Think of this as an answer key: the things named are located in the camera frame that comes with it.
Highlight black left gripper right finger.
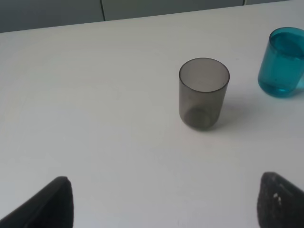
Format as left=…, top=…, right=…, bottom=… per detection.
left=257, top=172, right=304, bottom=228

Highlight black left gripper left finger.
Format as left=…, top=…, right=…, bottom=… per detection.
left=0, top=176, right=74, bottom=228

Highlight teal translucent plastic cup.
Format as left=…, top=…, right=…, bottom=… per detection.
left=258, top=27, right=304, bottom=97

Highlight grey translucent plastic cup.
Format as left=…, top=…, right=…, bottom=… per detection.
left=179, top=57, right=230, bottom=131

